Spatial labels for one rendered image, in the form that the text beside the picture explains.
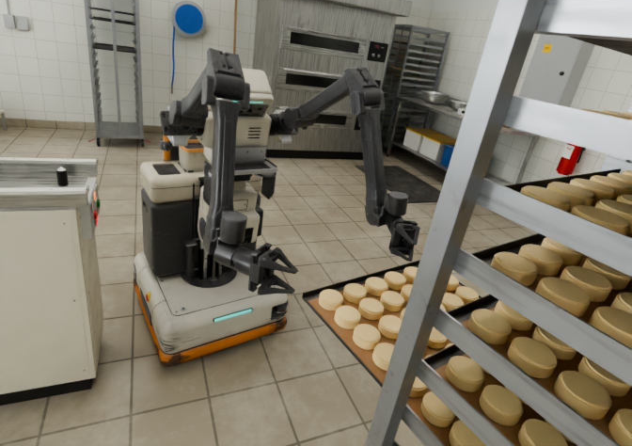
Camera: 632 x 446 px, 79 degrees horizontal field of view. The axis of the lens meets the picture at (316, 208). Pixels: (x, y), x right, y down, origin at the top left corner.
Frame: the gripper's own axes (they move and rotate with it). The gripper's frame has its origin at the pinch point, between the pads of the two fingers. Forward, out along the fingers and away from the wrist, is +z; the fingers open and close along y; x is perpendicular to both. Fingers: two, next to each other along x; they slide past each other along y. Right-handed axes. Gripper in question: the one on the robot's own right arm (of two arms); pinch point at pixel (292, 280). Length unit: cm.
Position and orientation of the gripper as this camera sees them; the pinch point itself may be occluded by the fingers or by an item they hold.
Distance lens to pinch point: 86.1
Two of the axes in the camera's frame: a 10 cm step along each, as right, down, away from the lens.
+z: 8.8, 3.0, -3.6
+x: -4.4, 3.0, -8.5
